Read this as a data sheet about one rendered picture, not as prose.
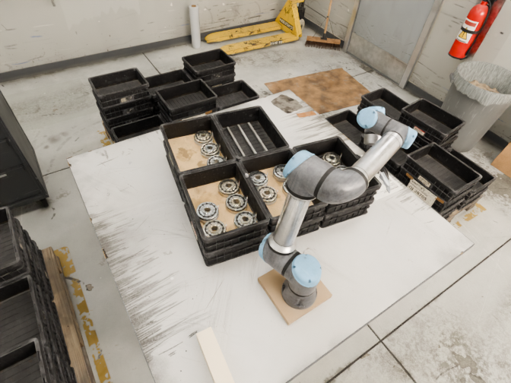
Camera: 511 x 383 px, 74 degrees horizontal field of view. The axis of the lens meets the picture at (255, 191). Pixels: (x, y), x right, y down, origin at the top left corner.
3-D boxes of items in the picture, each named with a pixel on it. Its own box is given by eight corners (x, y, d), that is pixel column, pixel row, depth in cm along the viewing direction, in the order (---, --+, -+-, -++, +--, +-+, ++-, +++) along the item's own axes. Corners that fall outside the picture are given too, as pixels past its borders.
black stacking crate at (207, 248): (268, 235, 153) (270, 221, 145) (205, 256, 144) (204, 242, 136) (236, 176, 177) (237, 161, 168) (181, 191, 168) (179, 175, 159)
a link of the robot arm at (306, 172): (280, 283, 135) (324, 175, 101) (252, 259, 141) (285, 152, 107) (296, 266, 143) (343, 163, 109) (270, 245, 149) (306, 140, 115)
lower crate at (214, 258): (266, 248, 161) (268, 235, 152) (206, 269, 152) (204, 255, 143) (236, 190, 185) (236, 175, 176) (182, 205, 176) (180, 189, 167)
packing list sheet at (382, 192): (405, 187, 195) (405, 186, 195) (377, 202, 186) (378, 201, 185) (365, 153, 212) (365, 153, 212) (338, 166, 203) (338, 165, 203)
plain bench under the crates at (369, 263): (417, 301, 224) (474, 243, 171) (198, 468, 160) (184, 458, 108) (278, 156, 309) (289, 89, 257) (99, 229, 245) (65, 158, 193)
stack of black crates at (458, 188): (449, 217, 255) (484, 176, 221) (424, 234, 243) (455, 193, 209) (408, 183, 276) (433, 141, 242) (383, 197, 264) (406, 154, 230)
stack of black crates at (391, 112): (403, 140, 313) (418, 109, 288) (380, 150, 301) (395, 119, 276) (372, 117, 334) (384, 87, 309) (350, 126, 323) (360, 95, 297)
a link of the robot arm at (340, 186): (352, 201, 97) (423, 123, 121) (320, 182, 101) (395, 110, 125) (342, 224, 106) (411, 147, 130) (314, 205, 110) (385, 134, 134)
